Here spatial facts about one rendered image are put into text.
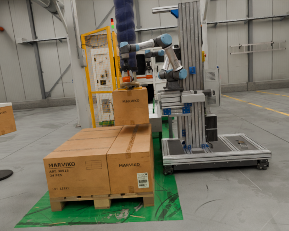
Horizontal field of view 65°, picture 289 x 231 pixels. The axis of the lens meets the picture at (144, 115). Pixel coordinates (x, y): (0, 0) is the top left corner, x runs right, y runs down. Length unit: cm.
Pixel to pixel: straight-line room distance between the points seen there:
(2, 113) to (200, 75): 260
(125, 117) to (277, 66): 1157
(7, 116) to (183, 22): 258
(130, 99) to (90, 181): 98
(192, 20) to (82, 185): 221
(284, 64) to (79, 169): 1247
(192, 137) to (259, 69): 1041
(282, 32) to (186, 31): 1098
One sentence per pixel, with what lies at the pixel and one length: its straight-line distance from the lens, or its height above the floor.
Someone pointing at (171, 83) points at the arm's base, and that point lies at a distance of 270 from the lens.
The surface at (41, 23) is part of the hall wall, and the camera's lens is 1373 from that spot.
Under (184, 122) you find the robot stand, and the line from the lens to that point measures 302.
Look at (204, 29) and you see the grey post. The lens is 625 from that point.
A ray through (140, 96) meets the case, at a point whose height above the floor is 99.
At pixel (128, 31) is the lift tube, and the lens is 279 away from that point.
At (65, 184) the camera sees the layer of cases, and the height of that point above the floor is 27.
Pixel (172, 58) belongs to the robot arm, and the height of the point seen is 137.
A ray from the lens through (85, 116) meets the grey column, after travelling 416.
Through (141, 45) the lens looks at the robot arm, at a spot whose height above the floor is 154.
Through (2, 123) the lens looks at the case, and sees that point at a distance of 348.
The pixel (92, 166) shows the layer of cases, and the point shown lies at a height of 43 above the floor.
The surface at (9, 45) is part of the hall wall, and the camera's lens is 1448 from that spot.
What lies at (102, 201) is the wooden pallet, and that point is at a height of 8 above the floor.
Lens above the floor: 122
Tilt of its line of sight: 10 degrees down
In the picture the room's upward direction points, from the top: 5 degrees counter-clockwise
